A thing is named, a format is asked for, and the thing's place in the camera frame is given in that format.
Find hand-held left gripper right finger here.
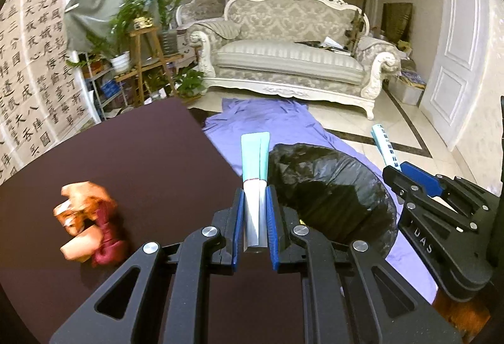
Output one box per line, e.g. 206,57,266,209
266,186,461,344

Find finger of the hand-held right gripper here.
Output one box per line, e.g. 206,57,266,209
382,166,459,235
401,162,495,219

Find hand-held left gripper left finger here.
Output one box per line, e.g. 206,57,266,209
49,188,245,344

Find white blue tube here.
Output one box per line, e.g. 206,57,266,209
371,123,403,172

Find white teal squeeze tube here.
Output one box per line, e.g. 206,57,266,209
240,132,272,255

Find black trash bag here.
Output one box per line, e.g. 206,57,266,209
268,143,398,259

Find grey storage box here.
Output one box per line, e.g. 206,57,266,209
388,70,427,107

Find purple cloth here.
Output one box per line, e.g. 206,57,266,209
203,98,438,305

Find dark red knotted bag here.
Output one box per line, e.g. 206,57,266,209
92,202,129,267

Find white panelled door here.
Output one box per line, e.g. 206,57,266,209
418,0,494,148

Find beige throw blanket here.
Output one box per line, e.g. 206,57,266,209
356,36,395,58
197,19,242,40

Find books and papers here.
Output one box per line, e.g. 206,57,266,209
295,36,352,54

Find small leafy floor plant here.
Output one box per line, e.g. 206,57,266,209
173,68,208,97

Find orange plastic bag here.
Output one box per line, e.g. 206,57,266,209
53,182,116,263

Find dark framed panel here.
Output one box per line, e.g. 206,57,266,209
382,2,414,42

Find ornate cream sofa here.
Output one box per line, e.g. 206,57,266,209
188,0,403,121

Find metal storage shelf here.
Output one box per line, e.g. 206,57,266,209
83,64,119,121

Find wooden plant stand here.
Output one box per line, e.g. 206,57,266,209
114,27,184,105

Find plant in white pot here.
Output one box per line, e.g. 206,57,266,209
65,33,131,74

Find ornate cream armchair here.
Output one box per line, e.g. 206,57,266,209
175,0,226,32

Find tall green potted plant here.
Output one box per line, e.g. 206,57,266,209
147,0,190,56

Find fern in small pot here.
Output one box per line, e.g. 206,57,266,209
110,0,155,30

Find calligraphy wall sheets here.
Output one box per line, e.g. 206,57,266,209
0,0,100,180

